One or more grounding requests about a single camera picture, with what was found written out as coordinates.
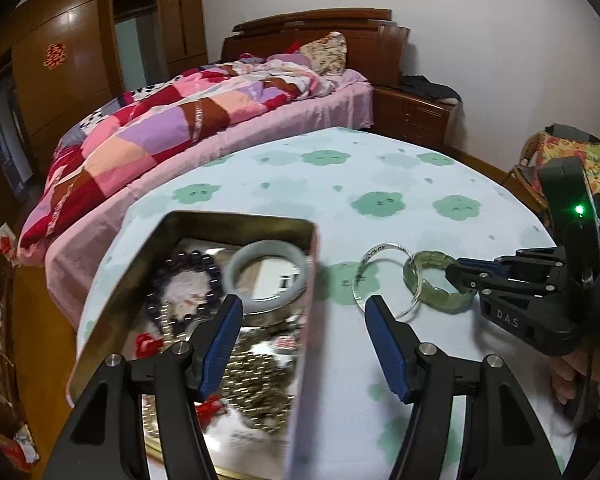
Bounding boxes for pink metal tin box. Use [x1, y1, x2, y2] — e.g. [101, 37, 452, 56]
[45, 211, 317, 479]

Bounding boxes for thin silver bangle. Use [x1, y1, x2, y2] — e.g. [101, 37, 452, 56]
[396, 252, 424, 320]

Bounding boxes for silver engraved open bangle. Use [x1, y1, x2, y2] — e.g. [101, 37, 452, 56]
[351, 242, 413, 313]

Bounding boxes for pale jade bangle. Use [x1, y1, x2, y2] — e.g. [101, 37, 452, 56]
[222, 240, 308, 316]

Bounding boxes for cluttered wooden shelf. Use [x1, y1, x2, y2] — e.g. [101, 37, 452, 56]
[0, 251, 38, 479]

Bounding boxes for cloud pattern tablecloth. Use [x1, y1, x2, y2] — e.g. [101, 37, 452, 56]
[76, 128, 574, 479]

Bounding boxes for wooden headboard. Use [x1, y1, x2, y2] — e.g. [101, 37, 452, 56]
[221, 8, 410, 87]

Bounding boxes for chair with floral cushion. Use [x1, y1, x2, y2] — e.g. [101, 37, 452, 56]
[500, 122, 600, 212]

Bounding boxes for patchwork pink quilt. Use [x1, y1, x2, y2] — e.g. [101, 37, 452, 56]
[18, 60, 336, 259]

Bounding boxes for floral pillow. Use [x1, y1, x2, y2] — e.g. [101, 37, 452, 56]
[299, 32, 348, 75]

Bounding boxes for person's right hand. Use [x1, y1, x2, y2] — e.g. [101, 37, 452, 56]
[548, 348, 600, 408]

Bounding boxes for dark purple bead bracelet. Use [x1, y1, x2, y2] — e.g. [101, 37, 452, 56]
[145, 250, 224, 326]

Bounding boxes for red double happiness sticker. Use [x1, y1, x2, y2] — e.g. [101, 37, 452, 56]
[43, 44, 68, 70]

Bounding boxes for brown wooden wardrobe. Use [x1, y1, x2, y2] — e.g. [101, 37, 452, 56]
[0, 0, 208, 223]

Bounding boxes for wooden nightstand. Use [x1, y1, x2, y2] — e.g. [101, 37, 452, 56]
[370, 87, 460, 152]

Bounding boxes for bed with pink sheet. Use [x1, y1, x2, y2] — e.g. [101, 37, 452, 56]
[18, 70, 373, 327]

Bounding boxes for dark clothes on nightstand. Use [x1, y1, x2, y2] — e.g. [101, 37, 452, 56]
[398, 75, 462, 105]

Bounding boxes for gold coin with red tassel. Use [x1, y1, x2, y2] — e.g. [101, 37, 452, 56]
[132, 330, 232, 426]

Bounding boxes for pearl bead necklace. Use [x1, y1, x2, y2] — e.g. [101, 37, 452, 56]
[154, 303, 307, 436]

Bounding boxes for green jade segment bracelet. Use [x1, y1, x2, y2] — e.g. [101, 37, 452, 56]
[402, 250, 479, 316]

